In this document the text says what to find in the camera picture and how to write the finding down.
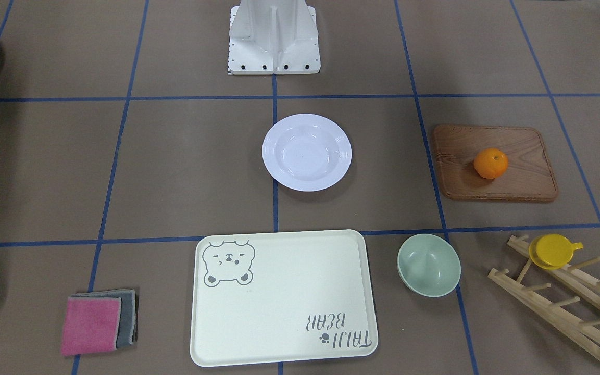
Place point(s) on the yellow cup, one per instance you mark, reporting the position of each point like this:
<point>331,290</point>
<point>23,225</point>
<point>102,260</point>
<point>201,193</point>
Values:
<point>552,251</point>

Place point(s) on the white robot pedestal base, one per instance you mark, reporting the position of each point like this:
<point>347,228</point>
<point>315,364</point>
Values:
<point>273,37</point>

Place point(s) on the wooden cutting board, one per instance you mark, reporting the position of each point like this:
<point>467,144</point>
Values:
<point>529,176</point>

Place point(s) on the pink sponge cloth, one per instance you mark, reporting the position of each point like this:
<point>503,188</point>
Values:
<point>91,325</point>

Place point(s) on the wooden peg drying rack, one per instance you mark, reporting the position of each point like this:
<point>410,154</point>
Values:
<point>577,317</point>

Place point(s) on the cream bear tray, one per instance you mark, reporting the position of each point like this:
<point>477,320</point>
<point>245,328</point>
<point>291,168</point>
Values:
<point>288,296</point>

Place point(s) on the orange fruit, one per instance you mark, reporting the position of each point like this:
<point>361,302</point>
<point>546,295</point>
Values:
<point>491,163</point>

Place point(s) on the white round plate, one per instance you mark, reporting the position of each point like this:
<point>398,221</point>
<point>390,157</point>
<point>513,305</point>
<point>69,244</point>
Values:
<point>307,152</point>

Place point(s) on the green bowl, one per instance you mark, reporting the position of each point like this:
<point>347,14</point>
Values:
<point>428,265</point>

